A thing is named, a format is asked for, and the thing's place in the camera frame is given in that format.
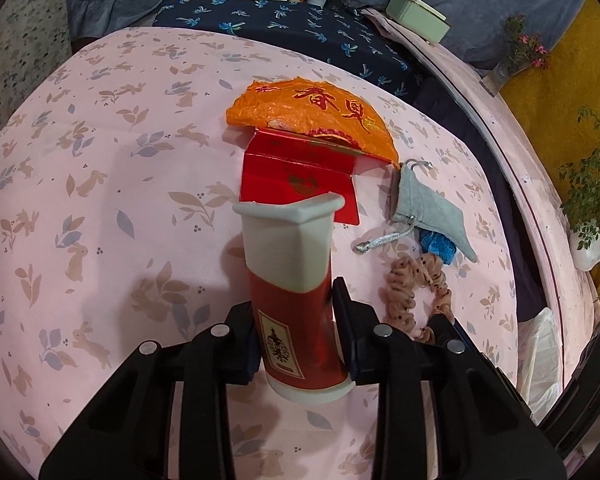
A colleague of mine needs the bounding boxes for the glass vase with pink flowers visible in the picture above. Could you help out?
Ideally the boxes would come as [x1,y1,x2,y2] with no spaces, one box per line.
[482,15,551,96]

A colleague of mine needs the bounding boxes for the navy floral cloth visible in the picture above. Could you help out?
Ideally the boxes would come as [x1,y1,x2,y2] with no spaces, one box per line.
[152,0,426,98]

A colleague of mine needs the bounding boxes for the red paper box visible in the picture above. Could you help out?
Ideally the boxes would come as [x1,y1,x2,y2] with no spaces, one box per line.
[240,127,388,226]

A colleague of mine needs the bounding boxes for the blue wrapper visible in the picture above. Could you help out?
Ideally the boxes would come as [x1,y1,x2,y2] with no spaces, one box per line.
[420,230,456,265]

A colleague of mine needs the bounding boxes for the yellow backdrop cloth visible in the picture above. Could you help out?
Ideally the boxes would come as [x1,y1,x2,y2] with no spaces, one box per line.
[500,0,600,311]

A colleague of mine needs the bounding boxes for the grey drawstring pouch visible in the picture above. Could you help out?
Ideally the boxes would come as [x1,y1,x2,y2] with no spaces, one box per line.
[351,159,478,263]

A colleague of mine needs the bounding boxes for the bin with white liner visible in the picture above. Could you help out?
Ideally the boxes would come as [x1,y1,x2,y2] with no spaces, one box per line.
[517,306,563,411]

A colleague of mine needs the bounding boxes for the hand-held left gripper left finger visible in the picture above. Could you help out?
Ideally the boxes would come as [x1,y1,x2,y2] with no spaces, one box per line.
[39,302,261,480]

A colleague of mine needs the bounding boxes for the pale green tissue box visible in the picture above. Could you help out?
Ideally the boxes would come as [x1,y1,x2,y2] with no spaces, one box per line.
[385,0,452,45]

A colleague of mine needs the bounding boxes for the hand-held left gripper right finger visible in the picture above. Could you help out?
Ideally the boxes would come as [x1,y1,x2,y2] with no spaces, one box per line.
[331,276,566,480]

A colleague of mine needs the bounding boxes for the pink dotted scrunchie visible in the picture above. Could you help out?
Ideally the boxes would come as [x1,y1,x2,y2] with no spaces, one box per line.
[377,254,453,343]

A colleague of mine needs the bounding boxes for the green plant in white pot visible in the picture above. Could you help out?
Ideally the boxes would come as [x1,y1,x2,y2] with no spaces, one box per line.
[560,107,600,272]

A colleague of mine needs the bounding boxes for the pale pink shelf cloth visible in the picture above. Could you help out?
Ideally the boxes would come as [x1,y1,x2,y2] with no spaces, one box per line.
[362,7,600,376]

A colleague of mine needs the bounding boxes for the grey speckled cloth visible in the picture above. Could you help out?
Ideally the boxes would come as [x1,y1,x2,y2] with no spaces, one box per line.
[0,0,73,136]

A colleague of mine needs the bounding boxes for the orange plastic bag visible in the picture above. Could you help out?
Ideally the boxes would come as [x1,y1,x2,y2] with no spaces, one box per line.
[225,77,400,168]

